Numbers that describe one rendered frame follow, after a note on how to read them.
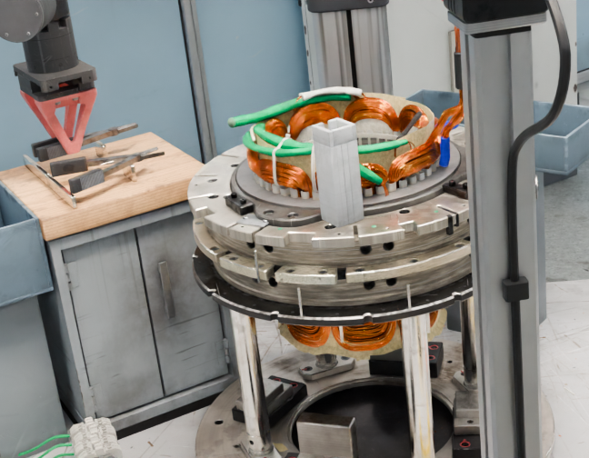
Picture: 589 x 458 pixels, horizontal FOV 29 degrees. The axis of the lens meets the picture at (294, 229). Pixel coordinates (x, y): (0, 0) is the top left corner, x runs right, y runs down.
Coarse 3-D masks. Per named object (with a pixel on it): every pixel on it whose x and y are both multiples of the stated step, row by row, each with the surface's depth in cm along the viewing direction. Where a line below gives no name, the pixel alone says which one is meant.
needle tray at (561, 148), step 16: (416, 96) 144; (432, 96) 144; (448, 96) 143; (432, 112) 145; (544, 112) 135; (576, 112) 133; (560, 128) 135; (576, 128) 126; (544, 144) 125; (560, 144) 124; (576, 144) 126; (544, 160) 126; (560, 160) 125; (576, 160) 126; (544, 240) 141; (544, 256) 142; (544, 272) 143; (544, 288) 143; (544, 304) 144; (448, 320) 145
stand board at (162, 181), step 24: (120, 144) 138; (144, 144) 137; (168, 144) 136; (24, 168) 133; (48, 168) 132; (144, 168) 129; (168, 168) 128; (192, 168) 127; (24, 192) 126; (48, 192) 125; (96, 192) 124; (120, 192) 123; (144, 192) 122; (168, 192) 124; (48, 216) 118; (72, 216) 119; (96, 216) 120; (120, 216) 122; (48, 240) 118
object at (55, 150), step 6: (48, 144) 129; (54, 144) 129; (60, 144) 129; (36, 150) 128; (42, 150) 128; (48, 150) 129; (54, 150) 129; (60, 150) 129; (42, 156) 128; (48, 156) 129; (54, 156) 129; (60, 156) 129
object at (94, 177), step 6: (96, 168) 121; (84, 174) 120; (90, 174) 120; (96, 174) 121; (102, 174) 121; (72, 180) 119; (78, 180) 120; (84, 180) 120; (90, 180) 121; (96, 180) 121; (102, 180) 122; (72, 186) 119; (78, 186) 120; (84, 186) 120; (90, 186) 121; (72, 192) 120; (78, 192) 120
